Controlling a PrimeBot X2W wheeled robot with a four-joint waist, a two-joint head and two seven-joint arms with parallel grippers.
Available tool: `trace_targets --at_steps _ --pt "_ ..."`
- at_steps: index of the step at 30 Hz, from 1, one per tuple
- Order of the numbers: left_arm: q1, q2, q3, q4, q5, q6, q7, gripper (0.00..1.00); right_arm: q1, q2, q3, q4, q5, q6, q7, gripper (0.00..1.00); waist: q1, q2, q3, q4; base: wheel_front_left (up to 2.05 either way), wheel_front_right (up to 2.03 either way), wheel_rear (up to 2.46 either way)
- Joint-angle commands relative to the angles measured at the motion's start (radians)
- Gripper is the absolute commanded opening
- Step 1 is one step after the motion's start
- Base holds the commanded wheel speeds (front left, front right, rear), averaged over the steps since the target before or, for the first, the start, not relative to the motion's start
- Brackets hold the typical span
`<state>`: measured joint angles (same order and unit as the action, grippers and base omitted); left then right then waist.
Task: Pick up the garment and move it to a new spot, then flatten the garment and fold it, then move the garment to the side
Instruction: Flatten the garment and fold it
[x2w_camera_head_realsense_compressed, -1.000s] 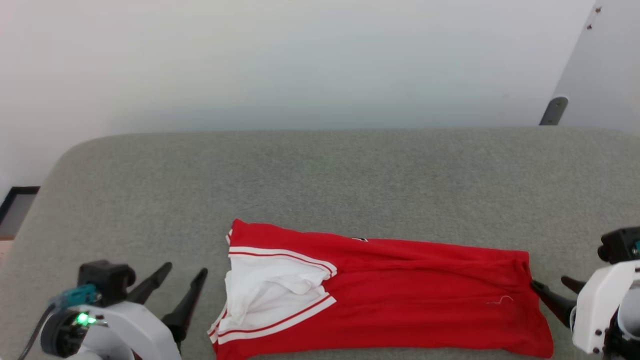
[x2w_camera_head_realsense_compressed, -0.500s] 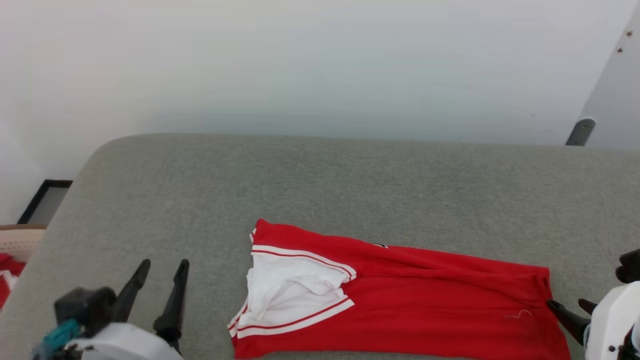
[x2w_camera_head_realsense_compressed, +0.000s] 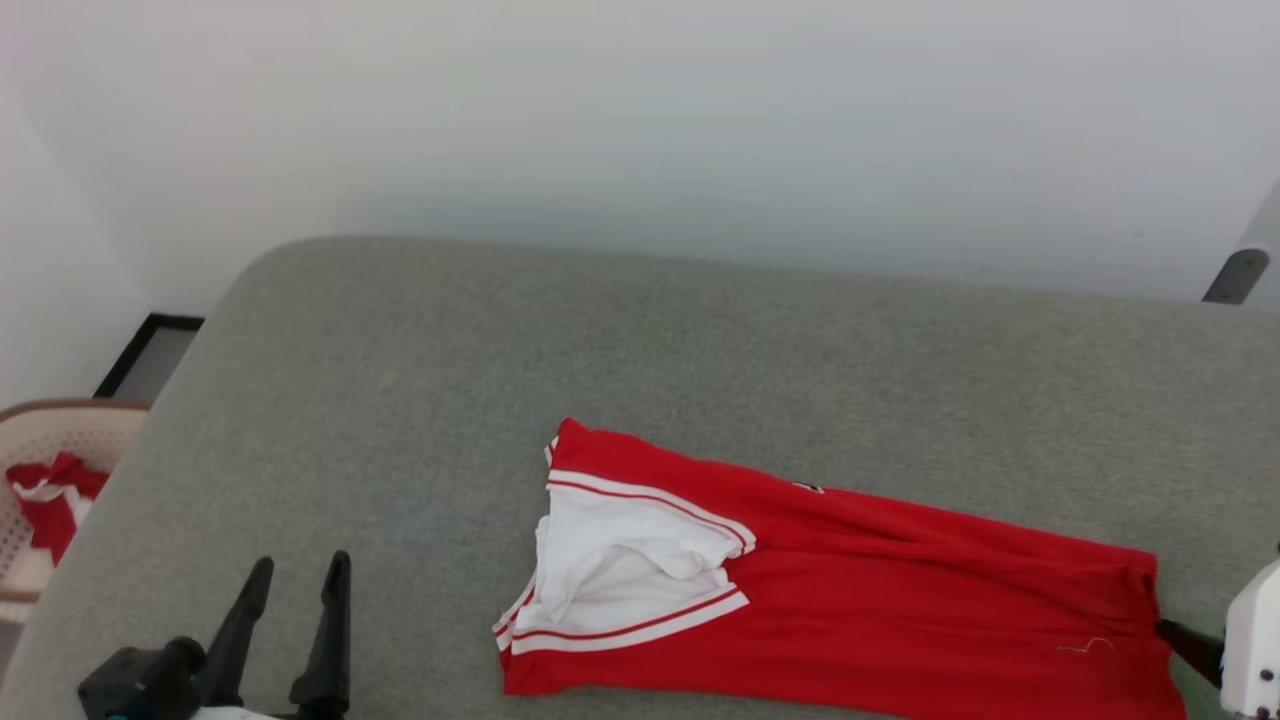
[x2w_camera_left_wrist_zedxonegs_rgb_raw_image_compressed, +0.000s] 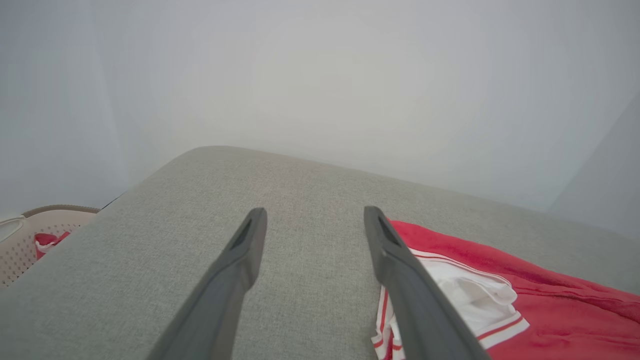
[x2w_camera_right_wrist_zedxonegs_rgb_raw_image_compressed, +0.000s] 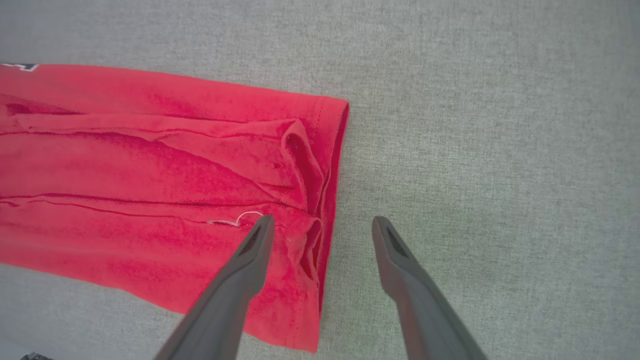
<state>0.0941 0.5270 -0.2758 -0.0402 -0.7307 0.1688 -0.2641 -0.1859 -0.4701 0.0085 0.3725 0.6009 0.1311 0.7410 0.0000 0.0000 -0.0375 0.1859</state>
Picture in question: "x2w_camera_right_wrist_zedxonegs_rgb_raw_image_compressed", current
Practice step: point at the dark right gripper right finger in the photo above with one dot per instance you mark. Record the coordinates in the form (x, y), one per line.
(425, 315)

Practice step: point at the grey fabric sofa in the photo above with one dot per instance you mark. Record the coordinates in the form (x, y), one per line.
(500, 125)

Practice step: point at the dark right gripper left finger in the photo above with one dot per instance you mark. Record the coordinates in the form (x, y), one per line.
(225, 305)

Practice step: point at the red white-trimmed shirt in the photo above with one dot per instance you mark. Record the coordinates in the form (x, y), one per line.
(150, 175)

